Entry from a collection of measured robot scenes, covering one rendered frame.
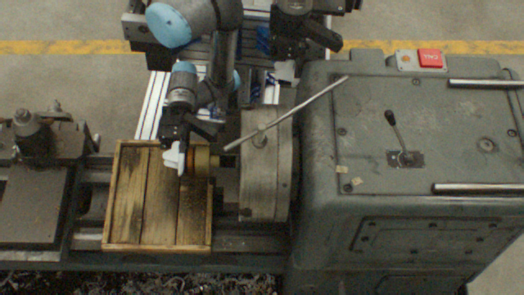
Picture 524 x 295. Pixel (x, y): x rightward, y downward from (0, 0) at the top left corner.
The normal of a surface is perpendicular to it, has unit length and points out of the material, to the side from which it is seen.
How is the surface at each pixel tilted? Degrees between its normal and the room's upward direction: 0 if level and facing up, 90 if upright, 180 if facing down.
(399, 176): 0
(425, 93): 0
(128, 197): 0
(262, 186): 53
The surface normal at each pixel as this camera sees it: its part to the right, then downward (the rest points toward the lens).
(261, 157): 0.05, -0.11
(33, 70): 0.05, -0.53
